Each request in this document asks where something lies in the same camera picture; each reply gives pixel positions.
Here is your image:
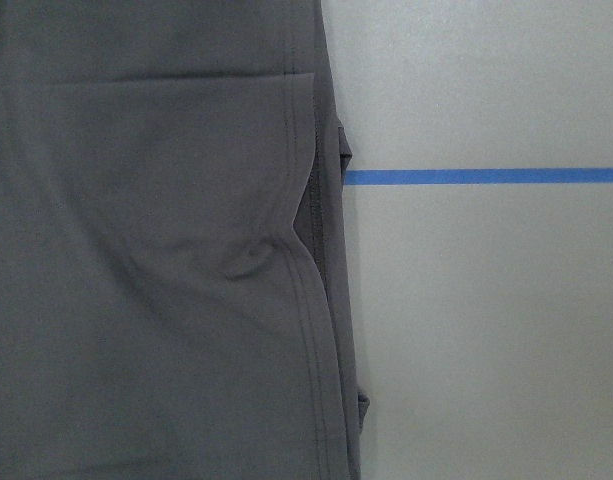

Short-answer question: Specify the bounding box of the dark brown t-shirt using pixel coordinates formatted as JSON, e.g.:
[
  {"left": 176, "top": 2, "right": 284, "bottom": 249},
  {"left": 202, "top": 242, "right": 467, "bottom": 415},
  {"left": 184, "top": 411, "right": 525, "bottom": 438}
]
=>
[{"left": 0, "top": 1, "right": 369, "bottom": 479}]

